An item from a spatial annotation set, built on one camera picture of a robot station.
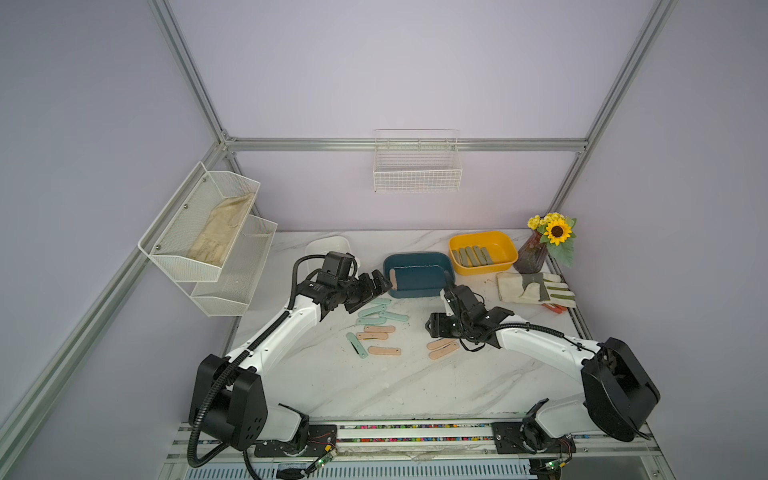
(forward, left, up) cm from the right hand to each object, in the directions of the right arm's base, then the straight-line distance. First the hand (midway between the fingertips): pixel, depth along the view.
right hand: (428, 330), depth 86 cm
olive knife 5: (+33, -26, -5) cm, 42 cm away
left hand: (+6, +14, +11) cm, 18 cm away
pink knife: (+4, +15, -6) cm, 17 cm away
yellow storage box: (+37, -33, -6) cm, 50 cm away
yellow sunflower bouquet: (+23, -40, +17) cm, 49 cm away
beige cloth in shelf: (+20, +58, +25) cm, 66 cm away
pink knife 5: (-4, -4, -6) cm, 8 cm away
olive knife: (+32, -15, -5) cm, 35 cm away
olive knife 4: (+34, -23, -5) cm, 41 cm away
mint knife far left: (-2, +22, -6) cm, 22 cm away
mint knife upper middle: (+10, +18, -5) cm, 21 cm away
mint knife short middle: (+8, +10, -6) cm, 14 cm away
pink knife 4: (-1, -4, -6) cm, 8 cm away
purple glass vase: (+29, -40, -1) cm, 49 cm away
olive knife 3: (+33, -20, -6) cm, 39 cm away
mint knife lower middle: (+7, +18, -6) cm, 20 cm away
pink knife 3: (-3, +15, -6) cm, 16 cm away
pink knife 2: (+2, +17, -6) cm, 18 cm away
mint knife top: (+15, +14, -7) cm, 22 cm away
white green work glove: (+17, -41, -5) cm, 45 cm away
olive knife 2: (+32, -17, -5) cm, 37 cm away
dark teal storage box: (+25, +1, -5) cm, 25 cm away
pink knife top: (+23, +10, -4) cm, 25 cm away
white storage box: (+38, +36, -3) cm, 52 cm away
